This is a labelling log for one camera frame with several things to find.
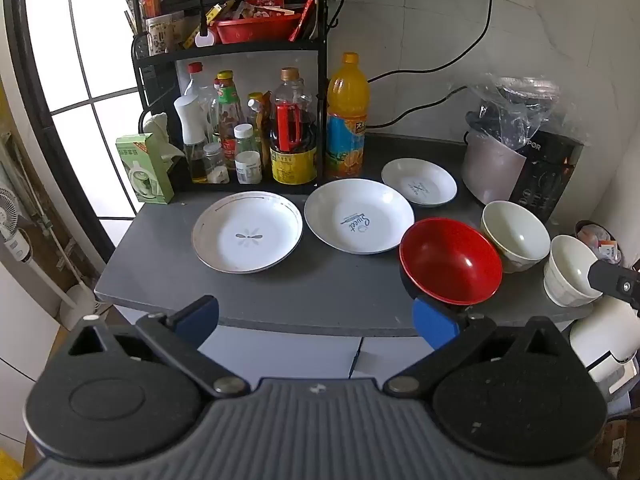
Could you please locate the white fan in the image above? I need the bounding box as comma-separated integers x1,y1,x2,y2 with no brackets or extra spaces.
0,187,31,266

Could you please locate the orange juice bottle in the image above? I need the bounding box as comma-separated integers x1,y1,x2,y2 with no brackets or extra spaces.
325,52,371,181

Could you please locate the white appliance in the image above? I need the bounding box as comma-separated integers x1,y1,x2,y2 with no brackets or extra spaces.
570,297,640,401

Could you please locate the printed canister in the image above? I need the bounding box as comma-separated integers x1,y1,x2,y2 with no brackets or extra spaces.
145,14,183,56

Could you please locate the white mop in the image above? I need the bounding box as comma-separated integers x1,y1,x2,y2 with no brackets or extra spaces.
0,132,101,331

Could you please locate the brown cardboard box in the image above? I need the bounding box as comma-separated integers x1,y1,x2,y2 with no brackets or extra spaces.
600,417,640,480

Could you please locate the white pill bottle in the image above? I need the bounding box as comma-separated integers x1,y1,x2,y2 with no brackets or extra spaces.
234,151,263,185

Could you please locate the small white plate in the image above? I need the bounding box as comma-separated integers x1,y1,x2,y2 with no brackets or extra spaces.
381,158,458,208

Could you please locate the black window frame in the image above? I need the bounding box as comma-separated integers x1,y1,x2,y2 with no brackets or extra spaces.
0,0,141,266

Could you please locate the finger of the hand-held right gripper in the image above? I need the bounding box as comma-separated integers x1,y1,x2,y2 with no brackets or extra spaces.
587,260,640,307

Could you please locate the white-capped spray bottle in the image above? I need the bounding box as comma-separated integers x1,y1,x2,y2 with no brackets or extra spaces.
173,94,211,184

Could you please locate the black appliance cable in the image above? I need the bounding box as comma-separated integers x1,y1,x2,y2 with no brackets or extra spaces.
367,89,453,131

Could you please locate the white cabinet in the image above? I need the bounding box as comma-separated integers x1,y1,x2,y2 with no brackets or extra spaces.
200,324,426,382

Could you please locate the clear bottle with red cap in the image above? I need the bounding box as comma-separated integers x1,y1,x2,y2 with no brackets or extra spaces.
184,62,216,111

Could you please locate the red plastic basket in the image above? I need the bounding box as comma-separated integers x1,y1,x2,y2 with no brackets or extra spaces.
209,12,302,45

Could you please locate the clear plastic bag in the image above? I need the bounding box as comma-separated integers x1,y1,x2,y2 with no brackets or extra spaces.
447,74,563,151

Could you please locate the green-labelled sauce bottle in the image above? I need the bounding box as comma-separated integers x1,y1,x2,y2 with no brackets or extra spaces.
215,70,247,171

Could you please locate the red packet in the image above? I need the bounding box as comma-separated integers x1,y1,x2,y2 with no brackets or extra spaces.
289,0,316,42

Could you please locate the white cloth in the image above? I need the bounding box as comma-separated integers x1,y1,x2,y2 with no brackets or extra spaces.
142,111,186,166

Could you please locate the silver and black rice cooker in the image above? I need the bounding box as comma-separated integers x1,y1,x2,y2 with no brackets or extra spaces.
461,125,586,223

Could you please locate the white-capped green jar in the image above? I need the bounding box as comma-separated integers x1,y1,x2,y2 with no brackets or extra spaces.
233,124,257,155

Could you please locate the green cardboard box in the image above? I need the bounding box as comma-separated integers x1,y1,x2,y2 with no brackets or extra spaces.
115,133,176,206

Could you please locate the red bowl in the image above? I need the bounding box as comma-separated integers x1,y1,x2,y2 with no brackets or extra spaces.
399,217,503,307

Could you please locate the black metal rack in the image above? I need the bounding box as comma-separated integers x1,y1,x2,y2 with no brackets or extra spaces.
131,0,331,184

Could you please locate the white plate with blue script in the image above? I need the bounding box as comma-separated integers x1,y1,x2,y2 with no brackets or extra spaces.
303,179,416,256

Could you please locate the black power cable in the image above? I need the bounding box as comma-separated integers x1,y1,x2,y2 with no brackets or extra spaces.
366,0,496,83

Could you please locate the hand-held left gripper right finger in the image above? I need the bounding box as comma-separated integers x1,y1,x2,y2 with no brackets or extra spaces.
384,299,576,401

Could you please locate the soy sauce bottle red handle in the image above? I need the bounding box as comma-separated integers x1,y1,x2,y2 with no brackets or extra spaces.
269,67,319,186

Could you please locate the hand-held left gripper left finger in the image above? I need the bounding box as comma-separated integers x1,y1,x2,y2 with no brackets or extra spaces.
65,295,251,402

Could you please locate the small spice jar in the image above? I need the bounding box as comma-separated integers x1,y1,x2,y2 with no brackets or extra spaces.
202,142,231,184

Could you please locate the cream bowl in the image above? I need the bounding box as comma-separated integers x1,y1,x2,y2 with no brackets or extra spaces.
481,200,552,274

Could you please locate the white ribbed bowl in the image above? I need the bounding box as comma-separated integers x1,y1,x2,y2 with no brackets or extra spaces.
543,234,603,308

